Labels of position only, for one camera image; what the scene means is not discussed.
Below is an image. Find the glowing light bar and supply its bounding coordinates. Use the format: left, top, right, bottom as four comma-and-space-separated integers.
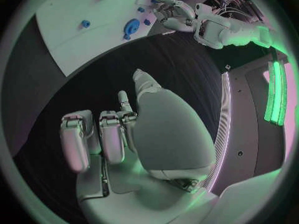
263, 60, 289, 126

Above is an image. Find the blue gear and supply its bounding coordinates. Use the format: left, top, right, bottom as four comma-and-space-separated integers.
123, 18, 141, 41

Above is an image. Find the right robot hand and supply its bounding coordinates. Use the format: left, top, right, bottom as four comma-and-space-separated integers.
60, 68, 219, 224

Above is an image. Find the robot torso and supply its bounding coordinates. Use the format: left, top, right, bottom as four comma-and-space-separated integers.
205, 56, 296, 197

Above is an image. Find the white task board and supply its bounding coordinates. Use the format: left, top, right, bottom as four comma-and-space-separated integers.
34, 0, 181, 78

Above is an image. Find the dark equipment rack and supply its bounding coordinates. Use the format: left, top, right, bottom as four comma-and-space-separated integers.
202, 0, 268, 23

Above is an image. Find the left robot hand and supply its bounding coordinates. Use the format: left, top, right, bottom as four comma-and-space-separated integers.
151, 0, 196, 31

